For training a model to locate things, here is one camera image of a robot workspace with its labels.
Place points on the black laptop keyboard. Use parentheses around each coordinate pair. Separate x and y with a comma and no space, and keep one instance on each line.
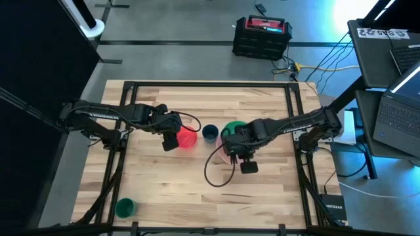
(407,57)

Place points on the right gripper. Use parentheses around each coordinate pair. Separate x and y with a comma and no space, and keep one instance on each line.
(239,144)

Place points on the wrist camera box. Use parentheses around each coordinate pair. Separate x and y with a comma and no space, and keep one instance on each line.
(248,167)
(170,142)

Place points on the black aluminium table frame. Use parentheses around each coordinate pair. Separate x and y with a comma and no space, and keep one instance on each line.
(210,84)

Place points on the dark blue plastic cup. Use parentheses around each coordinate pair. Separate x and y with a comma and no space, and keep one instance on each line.
(210,132)

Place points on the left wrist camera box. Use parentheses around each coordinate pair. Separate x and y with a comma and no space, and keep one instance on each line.
(170,142)

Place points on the red cup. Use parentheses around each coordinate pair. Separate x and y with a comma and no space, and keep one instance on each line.
(187,137)

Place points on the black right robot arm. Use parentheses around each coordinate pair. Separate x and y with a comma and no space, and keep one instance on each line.
(295,124)

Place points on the black Netgear network switch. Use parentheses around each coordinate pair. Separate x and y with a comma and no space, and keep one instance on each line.
(334,207)

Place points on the open black laptop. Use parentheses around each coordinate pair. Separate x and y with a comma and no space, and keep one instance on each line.
(397,121)

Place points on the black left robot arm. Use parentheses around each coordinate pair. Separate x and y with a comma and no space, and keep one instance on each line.
(98,113)

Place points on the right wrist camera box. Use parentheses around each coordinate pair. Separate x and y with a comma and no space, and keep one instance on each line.
(248,167)

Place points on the green plastic bowl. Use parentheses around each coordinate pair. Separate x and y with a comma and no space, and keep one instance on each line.
(234,126)

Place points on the white round stand base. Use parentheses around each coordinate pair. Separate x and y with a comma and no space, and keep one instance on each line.
(95,30)

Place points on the dark grey desk top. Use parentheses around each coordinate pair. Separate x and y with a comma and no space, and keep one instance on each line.
(370,62)

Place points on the small black power adapter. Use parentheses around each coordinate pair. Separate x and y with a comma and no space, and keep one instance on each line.
(260,7)

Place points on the black and red toolbox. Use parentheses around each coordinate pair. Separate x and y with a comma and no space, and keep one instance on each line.
(262,46)

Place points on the large black partition panel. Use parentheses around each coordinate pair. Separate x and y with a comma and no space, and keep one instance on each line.
(33,49)

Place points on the pale pink plastic bowl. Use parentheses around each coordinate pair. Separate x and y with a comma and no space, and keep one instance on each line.
(226,159)

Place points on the green plastic cup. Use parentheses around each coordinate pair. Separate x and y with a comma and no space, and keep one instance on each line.
(124,208)

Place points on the white box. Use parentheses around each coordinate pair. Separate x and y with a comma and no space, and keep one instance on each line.
(349,131)

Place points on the white paper label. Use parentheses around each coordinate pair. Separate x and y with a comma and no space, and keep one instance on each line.
(382,33)

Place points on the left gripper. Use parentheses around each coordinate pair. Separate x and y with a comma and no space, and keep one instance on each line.
(165,119)

